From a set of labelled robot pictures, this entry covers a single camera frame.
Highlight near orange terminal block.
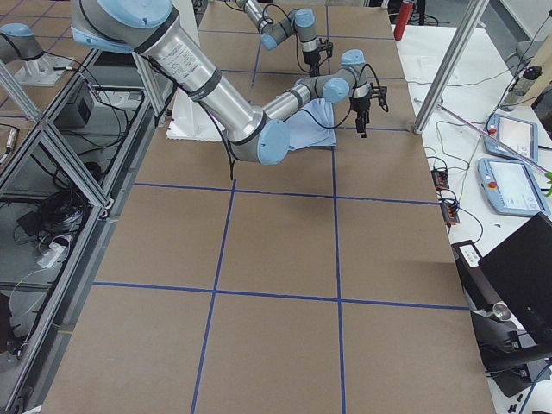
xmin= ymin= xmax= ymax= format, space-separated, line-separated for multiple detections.
xmin=440 ymin=199 xmax=460 ymax=227

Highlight black box white label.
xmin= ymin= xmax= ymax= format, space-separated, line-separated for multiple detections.
xmin=451 ymin=240 xmax=512 ymax=323

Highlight white power strip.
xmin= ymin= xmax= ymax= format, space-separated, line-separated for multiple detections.
xmin=37 ymin=241 xmax=68 ymax=268

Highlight far orange terminal block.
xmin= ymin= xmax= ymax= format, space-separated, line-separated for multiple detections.
xmin=431 ymin=169 xmax=449 ymax=191

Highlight black monitor with stand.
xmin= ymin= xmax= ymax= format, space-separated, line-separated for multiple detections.
xmin=472 ymin=213 xmax=551 ymax=397

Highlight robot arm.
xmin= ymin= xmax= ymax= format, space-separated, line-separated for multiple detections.
xmin=71 ymin=1 xmax=389 ymax=165
xmin=235 ymin=0 xmax=333 ymax=77

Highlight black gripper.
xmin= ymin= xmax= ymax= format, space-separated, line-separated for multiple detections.
xmin=301 ymin=38 xmax=333 ymax=77
xmin=351 ymin=85 xmax=388 ymax=139

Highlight grey electronics box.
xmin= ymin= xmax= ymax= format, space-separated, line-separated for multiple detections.
xmin=54 ymin=83 xmax=94 ymax=129

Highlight aluminium frame post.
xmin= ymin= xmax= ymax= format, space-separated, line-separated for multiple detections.
xmin=413 ymin=0 xmax=489 ymax=135

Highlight red cylinder tube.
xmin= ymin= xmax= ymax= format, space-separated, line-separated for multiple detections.
xmin=393 ymin=0 xmax=415 ymax=41

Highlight aluminium frame rack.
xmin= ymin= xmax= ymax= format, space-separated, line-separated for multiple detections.
xmin=1 ymin=51 xmax=173 ymax=413

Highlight teach pendant tablet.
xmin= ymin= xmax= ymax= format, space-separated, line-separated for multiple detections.
xmin=477 ymin=159 xmax=551 ymax=217
xmin=487 ymin=114 xmax=538 ymax=161

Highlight far teach pendant tablet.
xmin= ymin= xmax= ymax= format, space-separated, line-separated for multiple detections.
xmin=487 ymin=114 xmax=538 ymax=161

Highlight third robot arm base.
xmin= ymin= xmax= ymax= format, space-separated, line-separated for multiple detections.
xmin=1 ymin=23 xmax=72 ymax=86

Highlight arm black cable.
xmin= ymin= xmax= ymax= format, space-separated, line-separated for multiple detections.
xmin=210 ymin=62 xmax=389 ymax=182
xmin=223 ymin=0 xmax=333 ymax=72

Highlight orange terminal block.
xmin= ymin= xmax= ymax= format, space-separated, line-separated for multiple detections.
xmin=431 ymin=169 xmax=449 ymax=191
xmin=440 ymin=199 xmax=460 ymax=227

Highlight near teach pendant tablet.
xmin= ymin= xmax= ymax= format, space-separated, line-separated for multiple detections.
xmin=477 ymin=159 xmax=551 ymax=217

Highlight light blue t-shirt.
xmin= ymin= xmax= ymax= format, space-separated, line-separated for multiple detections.
xmin=285 ymin=99 xmax=336 ymax=151

